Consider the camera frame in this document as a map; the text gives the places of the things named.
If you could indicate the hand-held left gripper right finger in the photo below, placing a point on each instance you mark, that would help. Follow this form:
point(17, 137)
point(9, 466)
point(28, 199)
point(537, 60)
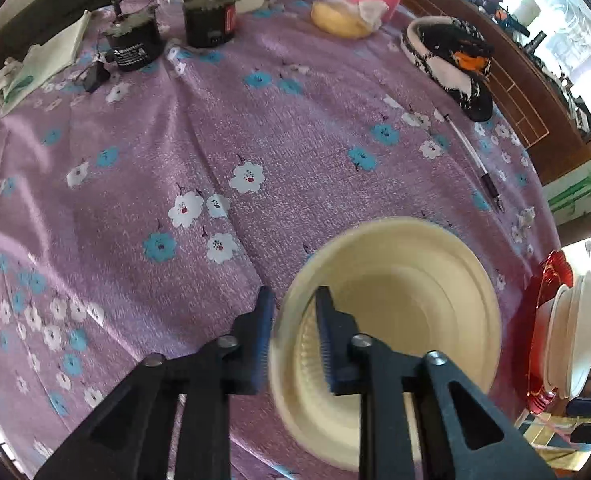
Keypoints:
point(328, 345)

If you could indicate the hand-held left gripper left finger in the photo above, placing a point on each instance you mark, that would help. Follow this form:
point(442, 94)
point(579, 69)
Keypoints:
point(263, 340)

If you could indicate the cream ribbed bowl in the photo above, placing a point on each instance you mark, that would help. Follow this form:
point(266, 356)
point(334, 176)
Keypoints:
point(415, 310)

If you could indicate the large red glass plate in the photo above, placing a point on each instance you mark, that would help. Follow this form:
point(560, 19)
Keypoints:
point(550, 270)

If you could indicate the purple floral tablecloth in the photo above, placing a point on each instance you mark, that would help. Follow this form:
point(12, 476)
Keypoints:
point(175, 135)

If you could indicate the black clear pen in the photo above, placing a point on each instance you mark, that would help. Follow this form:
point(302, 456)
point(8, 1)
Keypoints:
point(475, 160)

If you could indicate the brick-pattern wooden cabinet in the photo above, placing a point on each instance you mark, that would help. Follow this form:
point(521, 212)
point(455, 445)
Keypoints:
point(520, 105)

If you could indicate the black orange white cloth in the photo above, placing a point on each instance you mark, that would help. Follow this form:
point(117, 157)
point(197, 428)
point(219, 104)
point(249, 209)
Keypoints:
point(450, 60)

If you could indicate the black power adapter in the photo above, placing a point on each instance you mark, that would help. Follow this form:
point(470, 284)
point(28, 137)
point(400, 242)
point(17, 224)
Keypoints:
point(95, 77)

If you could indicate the yellow bread in plastic bag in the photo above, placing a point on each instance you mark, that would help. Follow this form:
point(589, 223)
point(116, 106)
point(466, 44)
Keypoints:
point(338, 20)

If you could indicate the black battery box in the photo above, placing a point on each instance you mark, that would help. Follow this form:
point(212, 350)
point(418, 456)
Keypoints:
point(209, 17)

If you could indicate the bamboo painted wall panel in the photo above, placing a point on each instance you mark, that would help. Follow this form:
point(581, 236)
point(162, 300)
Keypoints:
point(585, 187)

